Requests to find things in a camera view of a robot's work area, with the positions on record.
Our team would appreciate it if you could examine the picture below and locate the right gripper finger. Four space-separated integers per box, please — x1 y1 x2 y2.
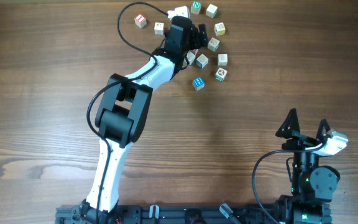
316 119 331 142
275 108 300 138

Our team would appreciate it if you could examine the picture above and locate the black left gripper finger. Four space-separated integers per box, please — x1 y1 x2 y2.
198 24 209 47
190 27 200 50

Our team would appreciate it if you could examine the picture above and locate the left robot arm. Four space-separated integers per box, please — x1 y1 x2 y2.
80 16 208 223

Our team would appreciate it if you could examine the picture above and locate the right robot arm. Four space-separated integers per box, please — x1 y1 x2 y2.
184 108 348 223

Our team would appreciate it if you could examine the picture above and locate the green brown circle block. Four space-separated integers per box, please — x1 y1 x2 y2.
215 67 227 82

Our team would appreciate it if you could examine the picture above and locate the white block behind finger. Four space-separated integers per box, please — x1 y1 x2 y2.
208 37 220 52

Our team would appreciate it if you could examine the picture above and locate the green edged picture block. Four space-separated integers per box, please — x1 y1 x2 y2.
186 51 196 66

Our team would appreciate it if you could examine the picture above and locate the blue edged picture block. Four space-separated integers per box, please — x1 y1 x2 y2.
196 54 209 68

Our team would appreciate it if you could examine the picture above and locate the yellow edged wooden block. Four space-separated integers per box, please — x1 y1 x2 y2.
214 22 226 36

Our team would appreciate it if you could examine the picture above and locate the plain beige wooden block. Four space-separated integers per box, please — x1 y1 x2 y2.
218 54 228 66

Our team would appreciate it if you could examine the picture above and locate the white number 2 block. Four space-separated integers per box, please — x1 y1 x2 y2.
154 22 164 35

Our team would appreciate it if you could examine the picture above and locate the plain white wooden block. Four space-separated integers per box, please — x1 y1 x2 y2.
206 4 218 18

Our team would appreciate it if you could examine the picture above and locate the green N letter block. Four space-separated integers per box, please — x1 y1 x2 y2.
190 1 201 14

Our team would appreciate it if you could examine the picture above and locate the blue top wooden block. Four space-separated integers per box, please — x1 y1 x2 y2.
192 77 204 91

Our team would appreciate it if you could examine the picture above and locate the red I letter block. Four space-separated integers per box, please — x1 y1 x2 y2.
134 14 147 28

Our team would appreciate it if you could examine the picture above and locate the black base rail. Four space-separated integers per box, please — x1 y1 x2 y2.
54 203 333 224

